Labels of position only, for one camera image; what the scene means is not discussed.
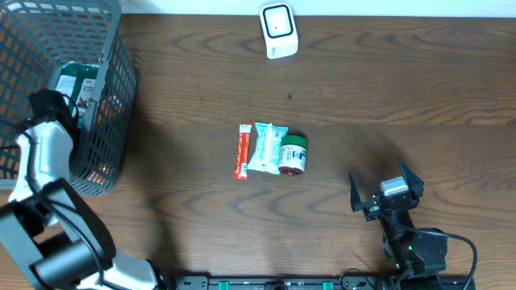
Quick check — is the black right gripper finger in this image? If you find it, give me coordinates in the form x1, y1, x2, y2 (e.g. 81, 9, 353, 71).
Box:
397, 157, 424, 198
348, 172, 363, 212

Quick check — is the green lid seasoning jar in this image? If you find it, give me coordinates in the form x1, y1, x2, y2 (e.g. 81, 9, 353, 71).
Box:
278, 135, 308, 176

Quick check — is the white toilet wipes pack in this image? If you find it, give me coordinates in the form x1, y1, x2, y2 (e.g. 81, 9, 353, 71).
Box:
248, 122, 288, 175

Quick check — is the red snack packet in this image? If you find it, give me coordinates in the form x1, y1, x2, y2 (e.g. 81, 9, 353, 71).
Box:
234, 121, 253, 180

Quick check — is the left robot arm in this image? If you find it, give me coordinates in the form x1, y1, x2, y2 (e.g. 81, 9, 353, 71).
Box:
1, 89, 168, 289

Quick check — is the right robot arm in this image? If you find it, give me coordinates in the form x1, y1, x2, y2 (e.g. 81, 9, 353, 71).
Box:
349, 158, 447, 276

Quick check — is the white barcode scanner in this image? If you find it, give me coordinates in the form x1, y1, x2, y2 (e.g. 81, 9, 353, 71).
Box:
259, 2, 299, 60

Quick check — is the green 3M flat package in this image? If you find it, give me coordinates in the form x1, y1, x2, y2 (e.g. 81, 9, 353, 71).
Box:
55, 62, 98, 129

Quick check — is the grey plastic mesh basket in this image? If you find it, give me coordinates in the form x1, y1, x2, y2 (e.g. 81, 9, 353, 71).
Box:
1, 0, 137, 196

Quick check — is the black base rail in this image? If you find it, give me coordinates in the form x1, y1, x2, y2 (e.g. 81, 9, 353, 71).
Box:
174, 273, 476, 290

